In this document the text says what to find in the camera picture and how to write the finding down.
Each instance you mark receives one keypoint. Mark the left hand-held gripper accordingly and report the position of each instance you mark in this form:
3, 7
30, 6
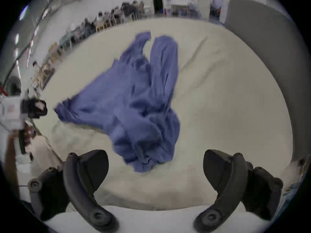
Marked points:
11, 110

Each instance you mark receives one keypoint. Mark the person's left forearm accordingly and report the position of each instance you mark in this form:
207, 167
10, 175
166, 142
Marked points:
11, 161

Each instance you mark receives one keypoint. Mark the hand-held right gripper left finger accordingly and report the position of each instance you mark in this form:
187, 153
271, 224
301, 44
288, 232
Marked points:
82, 178

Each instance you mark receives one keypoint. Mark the group of people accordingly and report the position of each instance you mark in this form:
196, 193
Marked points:
109, 18

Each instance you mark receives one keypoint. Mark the person's left hand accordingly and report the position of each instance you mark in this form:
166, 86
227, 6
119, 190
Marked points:
29, 132

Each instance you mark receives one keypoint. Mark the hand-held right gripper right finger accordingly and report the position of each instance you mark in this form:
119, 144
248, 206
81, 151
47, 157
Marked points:
230, 178

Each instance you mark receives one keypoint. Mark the blue shirt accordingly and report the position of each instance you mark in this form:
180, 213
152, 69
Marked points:
136, 101

